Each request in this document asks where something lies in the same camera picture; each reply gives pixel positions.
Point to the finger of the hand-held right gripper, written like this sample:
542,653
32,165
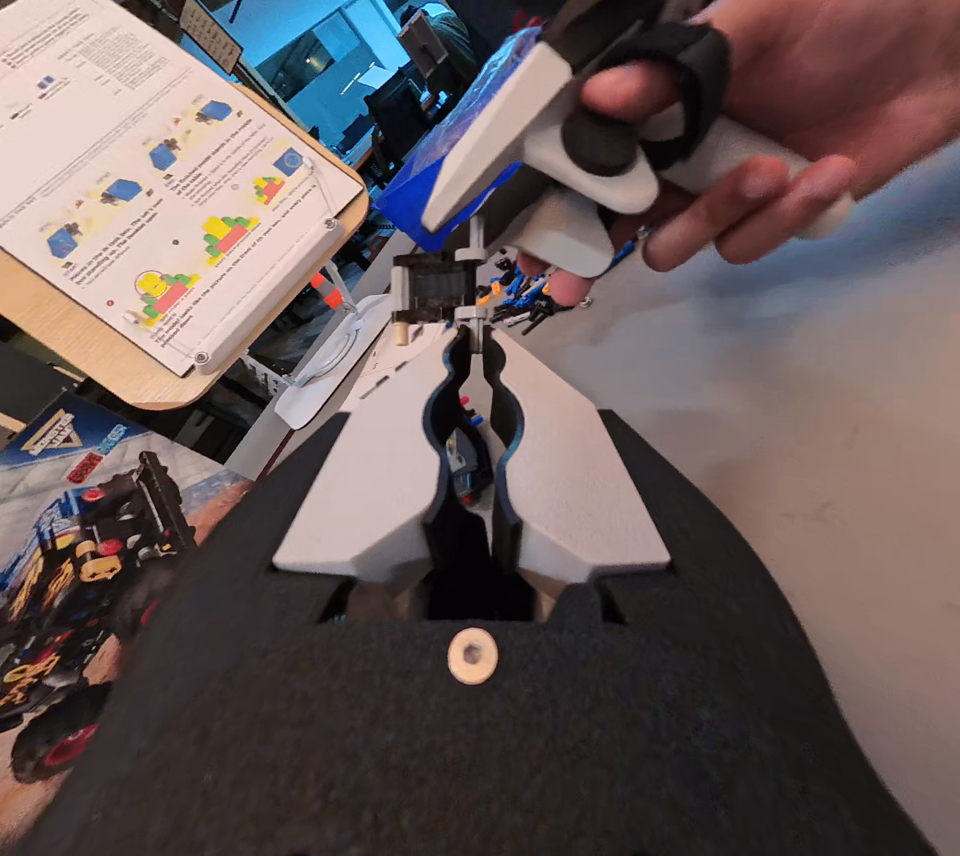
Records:
495,143
570,233

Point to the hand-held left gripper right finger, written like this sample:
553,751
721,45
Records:
592,496

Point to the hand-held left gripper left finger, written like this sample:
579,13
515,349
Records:
360,496

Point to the small black grey lego assembly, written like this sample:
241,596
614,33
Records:
435,290

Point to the pile of small lego pins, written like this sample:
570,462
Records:
525,293

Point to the monster truck lego box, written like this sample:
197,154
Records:
82,556

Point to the person's right hand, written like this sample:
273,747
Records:
825,61

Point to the blue plastic bin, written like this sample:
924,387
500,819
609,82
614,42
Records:
442,173

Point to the black office chair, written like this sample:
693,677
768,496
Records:
394,113

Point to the white rounded stand base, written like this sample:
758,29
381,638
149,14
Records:
330,361

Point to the instruction sheet on wooden stand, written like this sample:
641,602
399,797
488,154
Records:
150,158

